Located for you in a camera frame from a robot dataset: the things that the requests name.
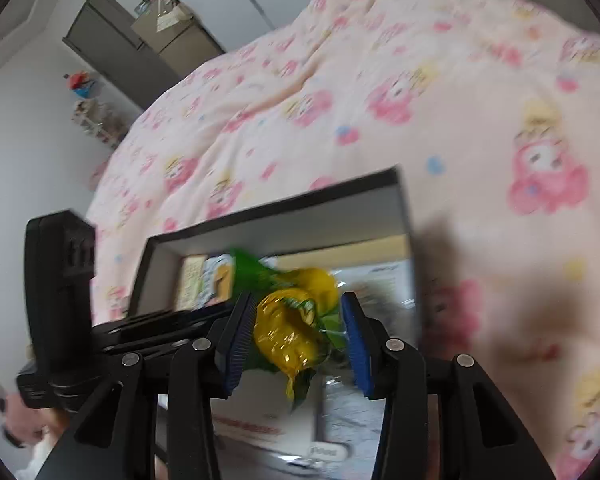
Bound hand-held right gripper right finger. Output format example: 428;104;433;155
340;290;557;480

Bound yellow green candy packet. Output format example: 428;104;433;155
229;247;352;412

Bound pink printed blanket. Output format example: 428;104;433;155
84;0;600;480

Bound dark grey wardrobe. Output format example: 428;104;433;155
62;0;181;112

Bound cardboard box on cabinet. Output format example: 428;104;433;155
131;2;227;80

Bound white box with red label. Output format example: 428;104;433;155
209;372;327;453

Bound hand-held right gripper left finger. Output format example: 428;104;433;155
35;290;259;480

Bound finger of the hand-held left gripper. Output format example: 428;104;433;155
91;305;241;339
97;332;216;361

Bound yellow cartoon snack packet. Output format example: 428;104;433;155
174;254;238;312

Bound black cardboard box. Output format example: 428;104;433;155
129;164;427;480

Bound red blue toy figure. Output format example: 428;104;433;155
64;70;102;102

